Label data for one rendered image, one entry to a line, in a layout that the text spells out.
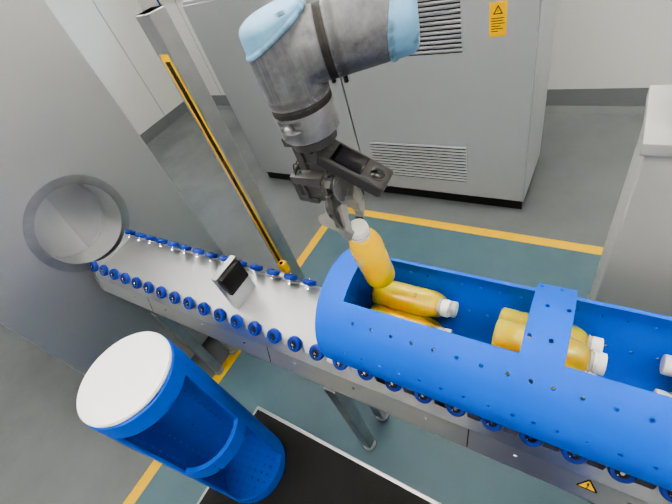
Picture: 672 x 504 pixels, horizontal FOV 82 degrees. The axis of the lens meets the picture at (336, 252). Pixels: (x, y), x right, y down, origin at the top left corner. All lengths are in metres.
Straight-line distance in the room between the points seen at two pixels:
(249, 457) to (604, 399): 1.54
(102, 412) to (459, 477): 1.35
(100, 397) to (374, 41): 1.10
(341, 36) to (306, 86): 0.07
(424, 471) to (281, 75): 1.68
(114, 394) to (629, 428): 1.13
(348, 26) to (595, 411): 0.64
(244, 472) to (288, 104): 1.66
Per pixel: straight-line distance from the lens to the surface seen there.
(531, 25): 2.14
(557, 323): 0.74
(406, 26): 0.52
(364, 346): 0.81
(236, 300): 1.30
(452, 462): 1.92
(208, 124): 1.32
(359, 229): 0.71
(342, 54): 0.52
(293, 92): 0.54
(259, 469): 1.93
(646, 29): 3.50
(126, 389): 1.23
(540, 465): 1.01
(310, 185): 0.64
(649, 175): 1.44
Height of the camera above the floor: 1.85
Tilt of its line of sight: 44 degrees down
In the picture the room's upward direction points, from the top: 22 degrees counter-clockwise
